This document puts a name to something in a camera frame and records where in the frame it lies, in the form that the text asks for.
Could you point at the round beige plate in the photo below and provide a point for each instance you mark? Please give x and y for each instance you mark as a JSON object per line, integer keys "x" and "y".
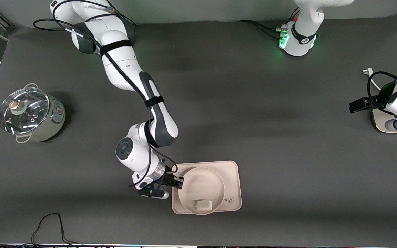
{"x": 205, "y": 186}

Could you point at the white steamed bun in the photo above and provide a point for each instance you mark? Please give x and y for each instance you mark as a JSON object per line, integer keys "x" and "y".
{"x": 203, "y": 205}

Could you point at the glass pot lid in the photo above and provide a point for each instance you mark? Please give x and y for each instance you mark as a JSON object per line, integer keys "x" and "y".
{"x": 22, "y": 110}

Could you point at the cream white toaster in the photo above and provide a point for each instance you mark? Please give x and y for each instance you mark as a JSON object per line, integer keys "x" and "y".
{"x": 377, "y": 122}

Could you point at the pale green electric pot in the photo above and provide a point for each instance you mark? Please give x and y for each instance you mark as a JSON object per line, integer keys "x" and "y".
{"x": 57, "y": 119}

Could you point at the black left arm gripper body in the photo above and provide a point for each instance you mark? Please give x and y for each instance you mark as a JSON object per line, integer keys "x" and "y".
{"x": 374, "y": 102}

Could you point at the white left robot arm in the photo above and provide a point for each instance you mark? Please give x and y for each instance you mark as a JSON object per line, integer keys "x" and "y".
{"x": 302, "y": 34}

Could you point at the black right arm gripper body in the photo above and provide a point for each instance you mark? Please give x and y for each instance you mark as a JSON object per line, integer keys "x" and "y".
{"x": 169, "y": 178}

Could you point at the beige tray with rabbit print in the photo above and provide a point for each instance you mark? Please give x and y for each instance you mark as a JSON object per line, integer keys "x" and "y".
{"x": 233, "y": 182}

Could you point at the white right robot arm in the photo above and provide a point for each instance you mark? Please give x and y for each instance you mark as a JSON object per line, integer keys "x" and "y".
{"x": 126, "y": 69}

